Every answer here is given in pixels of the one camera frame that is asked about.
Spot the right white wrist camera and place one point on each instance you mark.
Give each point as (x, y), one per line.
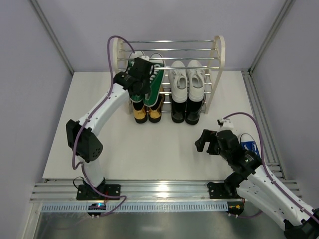
(225, 124)

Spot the slotted grey cable duct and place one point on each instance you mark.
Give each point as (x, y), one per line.
(145, 207)

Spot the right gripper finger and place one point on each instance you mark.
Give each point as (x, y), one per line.
(213, 148)
(206, 137)

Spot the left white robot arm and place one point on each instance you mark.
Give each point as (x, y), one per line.
(82, 135)

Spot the aluminium frame post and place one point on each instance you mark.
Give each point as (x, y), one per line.
(279, 19)
(51, 34)

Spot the right side aluminium rail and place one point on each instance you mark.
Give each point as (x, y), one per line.
(271, 153)

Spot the left aluminium frame post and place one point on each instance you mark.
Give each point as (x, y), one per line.
(51, 34)

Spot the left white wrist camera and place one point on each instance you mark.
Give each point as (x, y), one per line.
(144, 57)

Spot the green canvas sneaker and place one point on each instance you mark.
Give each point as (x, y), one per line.
(131, 61)
(156, 79)

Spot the white shoe rack chrome bars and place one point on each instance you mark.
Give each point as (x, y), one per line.
(210, 53)

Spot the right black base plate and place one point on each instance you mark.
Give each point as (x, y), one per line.
(228, 190)

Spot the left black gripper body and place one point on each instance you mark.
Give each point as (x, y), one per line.
(143, 83)

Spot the right blue canvas sneaker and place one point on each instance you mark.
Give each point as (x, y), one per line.
(247, 142)

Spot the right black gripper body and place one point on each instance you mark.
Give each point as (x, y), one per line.
(209, 142)

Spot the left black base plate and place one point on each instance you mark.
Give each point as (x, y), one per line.
(86, 193)

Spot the black leather shoe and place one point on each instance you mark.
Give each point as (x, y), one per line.
(178, 111)
(193, 111)

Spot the gold loafer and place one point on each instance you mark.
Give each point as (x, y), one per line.
(140, 112)
(155, 112)

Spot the white sneaker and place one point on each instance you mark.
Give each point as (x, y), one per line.
(196, 77)
(178, 82)

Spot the aluminium mounting rail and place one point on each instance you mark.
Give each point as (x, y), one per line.
(64, 190)

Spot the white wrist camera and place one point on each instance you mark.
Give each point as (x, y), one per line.
(225, 124)
(144, 57)

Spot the right aluminium frame post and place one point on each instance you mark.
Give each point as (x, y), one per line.
(279, 19)

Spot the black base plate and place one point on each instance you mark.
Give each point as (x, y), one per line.
(86, 193)
(228, 190)

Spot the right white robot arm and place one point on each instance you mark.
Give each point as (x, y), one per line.
(253, 181)

